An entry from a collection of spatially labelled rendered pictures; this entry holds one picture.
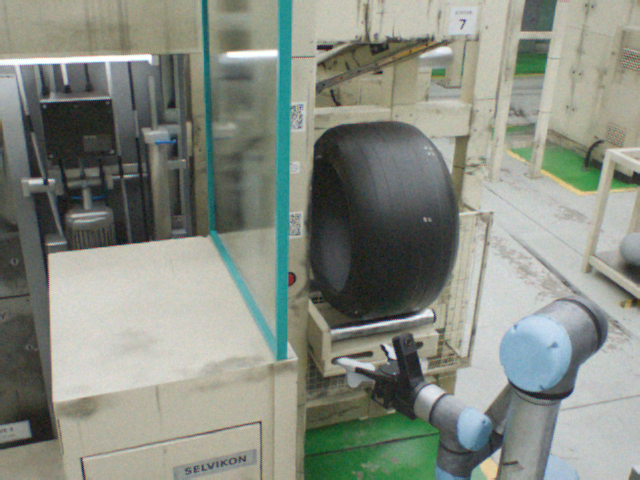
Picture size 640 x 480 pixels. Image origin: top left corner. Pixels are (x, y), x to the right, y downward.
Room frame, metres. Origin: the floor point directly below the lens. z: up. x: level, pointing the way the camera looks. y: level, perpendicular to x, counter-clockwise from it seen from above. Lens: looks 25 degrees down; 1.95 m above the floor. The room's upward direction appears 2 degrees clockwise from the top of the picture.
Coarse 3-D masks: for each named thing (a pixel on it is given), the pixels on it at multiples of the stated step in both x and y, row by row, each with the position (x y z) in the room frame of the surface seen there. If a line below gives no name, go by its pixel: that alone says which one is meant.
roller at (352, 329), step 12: (420, 312) 1.76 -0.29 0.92; (432, 312) 1.76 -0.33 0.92; (336, 324) 1.67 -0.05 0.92; (348, 324) 1.67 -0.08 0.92; (360, 324) 1.68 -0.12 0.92; (372, 324) 1.69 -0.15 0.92; (384, 324) 1.70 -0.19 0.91; (396, 324) 1.71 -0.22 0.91; (408, 324) 1.72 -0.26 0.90; (420, 324) 1.74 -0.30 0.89; (336, 336) 1.64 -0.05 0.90; (348, 336) 1.66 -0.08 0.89
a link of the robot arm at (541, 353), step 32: (544, 320) 0.99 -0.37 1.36; (576, 320) 1.00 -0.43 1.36; (512, 352) 0.98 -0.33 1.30; (544, 352) 0.94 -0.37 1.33; (576, 352) 0.96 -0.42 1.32; (512, 384) 0.99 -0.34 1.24; (544, 384) 0.93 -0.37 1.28; (512, 416) 0.99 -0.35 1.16; (544, 416) 0.96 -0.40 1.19; (512, 448) 0.98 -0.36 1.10; (544, 448) 0.97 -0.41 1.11
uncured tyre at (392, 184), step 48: (336, 144) 1.78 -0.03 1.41; (384, 144) 1.74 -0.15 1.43; (432, 144) 1.80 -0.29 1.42; (336, 192) 2.09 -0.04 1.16; (384, 192) 1.62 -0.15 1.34; (432, 192) 1.66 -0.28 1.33; (336, 240) 2.04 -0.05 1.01; (384, 240) 1.57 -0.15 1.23; (432, 240) 1.61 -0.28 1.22; (336, 288) 1.89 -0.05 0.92; (384, 288) 1.57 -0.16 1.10; (432, 288) 1.63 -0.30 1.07
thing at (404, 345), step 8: (400, 336) 1.25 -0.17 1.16; (408, 336) 1.26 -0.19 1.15; (400, 344) 1.23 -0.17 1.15; (408, 344) 1.24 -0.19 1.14; (400, 352) 1.23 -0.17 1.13; (408, 352) 1.23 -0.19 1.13; (416, 352) 1.25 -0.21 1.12; (400, 360) 1.22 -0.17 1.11; (408, 360) 1.22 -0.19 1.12; (416, 360) 1.24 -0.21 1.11; (400, 368) 1.22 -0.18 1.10; (408, 368) 1.21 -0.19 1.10; (416, 368) 1.22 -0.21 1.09; (408, 376) 1.20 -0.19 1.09; (416, 376) 1.21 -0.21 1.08; (408, 384) 1.20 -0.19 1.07; (416, 384) 1.20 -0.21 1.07
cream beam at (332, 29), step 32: (320, 0) 1.97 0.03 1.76; (352, 0) 2.01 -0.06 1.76; (384, 0) 2.04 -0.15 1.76; (416, 0) 2.08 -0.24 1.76; (448, 0) 2.12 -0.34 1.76; (480, 0) 2.16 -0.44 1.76; (320, 32) 1.97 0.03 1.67; (352, 32) 2.01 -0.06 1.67; (384, 32) 2.05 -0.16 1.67; (416, 32) 2.08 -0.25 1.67
